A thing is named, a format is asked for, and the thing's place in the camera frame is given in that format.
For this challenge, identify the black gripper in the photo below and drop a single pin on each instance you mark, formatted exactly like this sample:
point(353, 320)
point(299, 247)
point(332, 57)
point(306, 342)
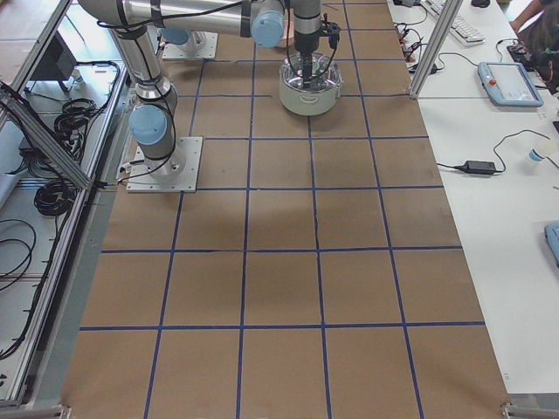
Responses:
point(306, 42)

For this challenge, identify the glass pot lid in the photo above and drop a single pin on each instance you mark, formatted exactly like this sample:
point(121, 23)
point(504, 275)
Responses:
point(325, 74)

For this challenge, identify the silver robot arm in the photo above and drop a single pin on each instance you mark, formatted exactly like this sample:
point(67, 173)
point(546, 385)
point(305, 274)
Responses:
point(183, 37)
point(151, 123)

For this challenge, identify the pale green steel pot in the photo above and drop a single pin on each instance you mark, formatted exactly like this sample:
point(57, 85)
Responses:
point(322, 93)

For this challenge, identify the white keyboard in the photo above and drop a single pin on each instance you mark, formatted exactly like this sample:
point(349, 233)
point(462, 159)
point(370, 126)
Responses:
point(460, 28)

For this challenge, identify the black power adapter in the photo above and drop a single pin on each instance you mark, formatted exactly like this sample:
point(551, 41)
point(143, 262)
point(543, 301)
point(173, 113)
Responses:
point(479, 168)

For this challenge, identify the blue teach pendant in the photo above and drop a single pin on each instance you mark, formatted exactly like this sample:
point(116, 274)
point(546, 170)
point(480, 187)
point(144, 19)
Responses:
point(508, 84)
point(551, 233)

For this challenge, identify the brown paper table mat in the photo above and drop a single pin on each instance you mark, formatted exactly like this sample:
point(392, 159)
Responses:
point(315, 273)

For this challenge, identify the paper cup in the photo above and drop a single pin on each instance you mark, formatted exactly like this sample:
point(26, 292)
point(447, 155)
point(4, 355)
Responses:
point(539, 152)

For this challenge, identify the black box on shelf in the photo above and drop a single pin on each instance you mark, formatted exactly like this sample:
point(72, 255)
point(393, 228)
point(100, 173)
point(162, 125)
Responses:
point(56, 64)

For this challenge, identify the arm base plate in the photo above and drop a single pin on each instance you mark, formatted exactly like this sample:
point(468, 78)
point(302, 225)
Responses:
point(179, 173)
point(189, 51)

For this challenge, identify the aluminium frame post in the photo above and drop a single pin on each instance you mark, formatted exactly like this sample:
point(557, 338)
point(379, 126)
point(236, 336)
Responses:
point(437, 38)

